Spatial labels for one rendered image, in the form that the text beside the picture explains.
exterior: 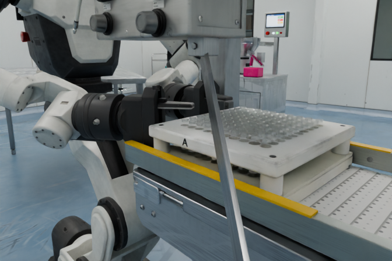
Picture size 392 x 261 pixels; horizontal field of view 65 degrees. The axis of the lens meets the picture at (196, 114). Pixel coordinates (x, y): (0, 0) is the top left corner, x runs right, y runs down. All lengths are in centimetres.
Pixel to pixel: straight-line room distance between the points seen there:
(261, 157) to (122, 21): 26
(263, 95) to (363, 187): 247
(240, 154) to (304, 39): 540
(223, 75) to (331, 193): 38
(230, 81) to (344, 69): 488
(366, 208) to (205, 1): 32
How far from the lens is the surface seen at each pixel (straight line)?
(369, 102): 556
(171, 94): 71
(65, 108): 62
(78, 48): 91
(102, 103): 57
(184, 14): 36
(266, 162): 37
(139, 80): 193
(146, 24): 37
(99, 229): 87
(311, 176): 46
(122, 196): 86
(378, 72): 550
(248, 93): 300
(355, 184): 52
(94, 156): 88
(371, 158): 58
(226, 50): 73
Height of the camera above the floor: 103
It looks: 12 degrees down
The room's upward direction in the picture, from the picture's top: straight up
